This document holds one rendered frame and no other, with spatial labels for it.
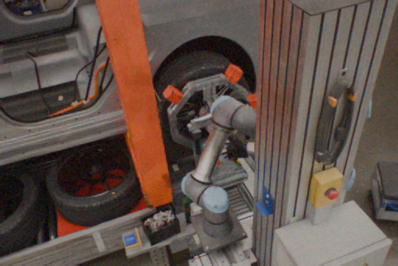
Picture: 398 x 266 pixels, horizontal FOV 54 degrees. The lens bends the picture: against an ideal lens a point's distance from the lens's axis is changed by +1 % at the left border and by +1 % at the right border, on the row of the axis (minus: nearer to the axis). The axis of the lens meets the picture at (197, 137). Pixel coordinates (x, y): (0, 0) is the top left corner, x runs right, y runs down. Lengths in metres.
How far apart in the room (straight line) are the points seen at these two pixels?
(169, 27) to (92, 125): 0.80
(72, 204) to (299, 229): 1.63
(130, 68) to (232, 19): 0.92
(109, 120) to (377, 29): 1.87
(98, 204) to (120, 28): 1.29
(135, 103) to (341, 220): 1.07
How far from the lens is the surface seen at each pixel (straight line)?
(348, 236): 1.50
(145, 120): 2.02
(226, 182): 3.07
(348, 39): 1.10
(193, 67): 2.45
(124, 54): 1.80
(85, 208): 2.66
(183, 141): 2.59
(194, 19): 2.43
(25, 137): 2.65
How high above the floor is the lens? 2.42
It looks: 41 degrees down
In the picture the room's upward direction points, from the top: 6 degrees counter-clockwise
